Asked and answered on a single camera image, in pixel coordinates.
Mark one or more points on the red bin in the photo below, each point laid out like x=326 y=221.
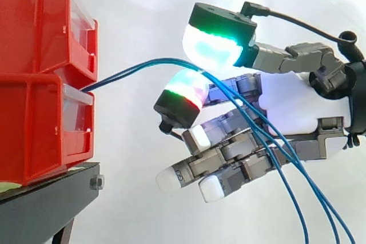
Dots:
x=43 y=24
x=40 y=129

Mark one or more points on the black stand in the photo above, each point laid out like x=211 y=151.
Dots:
x=48 y=204

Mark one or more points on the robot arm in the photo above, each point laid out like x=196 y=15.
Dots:
x=358 y=98

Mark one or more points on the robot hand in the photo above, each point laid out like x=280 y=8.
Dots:
x=288 y=104

